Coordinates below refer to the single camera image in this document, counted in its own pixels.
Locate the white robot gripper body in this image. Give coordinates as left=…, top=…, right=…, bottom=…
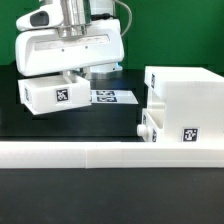
left=15, top=19, right=124, bottom=76

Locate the white drawer with knob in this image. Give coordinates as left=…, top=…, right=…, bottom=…
left=137, top=108, right=164, bottom=143

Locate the white drawer cabinet box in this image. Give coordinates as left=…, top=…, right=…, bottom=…
left=144, top=66, right=224, bottom=143

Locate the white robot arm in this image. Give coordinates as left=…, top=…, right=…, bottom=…
left=15, top=0, right=124, bottom=76

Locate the white marker sheet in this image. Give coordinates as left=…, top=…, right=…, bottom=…
left=91, top=90, right=138, bottom=104

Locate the white L-shaped fence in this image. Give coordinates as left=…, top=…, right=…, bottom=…
left=0, top=138, right=224, bottom=169

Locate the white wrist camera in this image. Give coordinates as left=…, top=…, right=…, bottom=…
left=16, top=4, right=63, bottom=31

